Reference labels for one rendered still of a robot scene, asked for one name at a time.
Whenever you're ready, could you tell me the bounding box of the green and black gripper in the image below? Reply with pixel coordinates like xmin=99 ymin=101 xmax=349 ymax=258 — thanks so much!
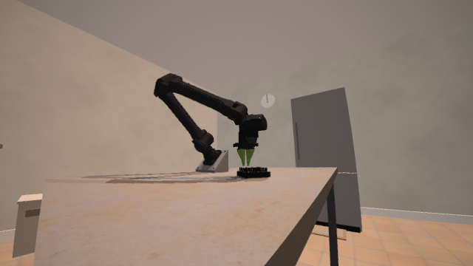
xmin=234 ymin=143 xmax=258 ymax=166

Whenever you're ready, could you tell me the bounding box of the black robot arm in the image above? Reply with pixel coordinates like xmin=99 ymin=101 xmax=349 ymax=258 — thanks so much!
xmin=154 ymin=73 xmax=268 ymax=166

